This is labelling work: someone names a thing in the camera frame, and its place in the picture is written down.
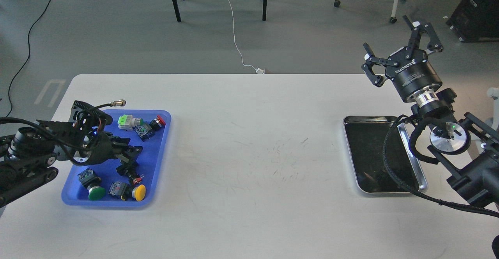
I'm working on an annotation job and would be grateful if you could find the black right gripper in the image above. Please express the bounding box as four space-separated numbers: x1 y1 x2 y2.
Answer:
361 15 444 103

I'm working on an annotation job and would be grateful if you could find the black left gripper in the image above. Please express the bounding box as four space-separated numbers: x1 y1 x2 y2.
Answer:
70 129 144 166

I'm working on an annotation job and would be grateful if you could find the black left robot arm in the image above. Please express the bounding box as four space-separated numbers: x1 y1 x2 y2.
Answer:
0 99 146 207

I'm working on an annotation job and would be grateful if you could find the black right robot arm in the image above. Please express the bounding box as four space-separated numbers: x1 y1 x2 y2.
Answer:
362 16 498 217

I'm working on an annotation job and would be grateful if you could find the blue plastic tray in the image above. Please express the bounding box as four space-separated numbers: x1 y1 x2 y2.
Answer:
61 110 172 208

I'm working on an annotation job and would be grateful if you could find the silver metal tray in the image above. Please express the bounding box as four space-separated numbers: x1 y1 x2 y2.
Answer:
343 115 428 197

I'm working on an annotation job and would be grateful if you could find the green white push button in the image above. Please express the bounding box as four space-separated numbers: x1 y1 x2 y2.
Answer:
117 115 144 131

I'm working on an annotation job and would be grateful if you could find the yellow mushroom push button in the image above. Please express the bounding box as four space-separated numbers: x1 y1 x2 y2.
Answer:
108 181 146 202

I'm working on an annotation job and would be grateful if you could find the green mushroom push button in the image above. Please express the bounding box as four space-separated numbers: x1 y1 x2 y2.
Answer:
77 168 106 201

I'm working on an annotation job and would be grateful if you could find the black equipment case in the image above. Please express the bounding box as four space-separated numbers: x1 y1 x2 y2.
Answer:
446 0 499 43

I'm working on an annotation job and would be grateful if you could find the black push button switch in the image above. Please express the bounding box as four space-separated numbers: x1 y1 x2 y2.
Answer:
116 161 143 186

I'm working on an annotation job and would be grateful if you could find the red push button switch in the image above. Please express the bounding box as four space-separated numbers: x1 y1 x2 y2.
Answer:
133 115 166 141

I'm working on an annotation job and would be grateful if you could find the black cable on floor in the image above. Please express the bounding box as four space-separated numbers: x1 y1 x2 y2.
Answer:
0 0 86 118

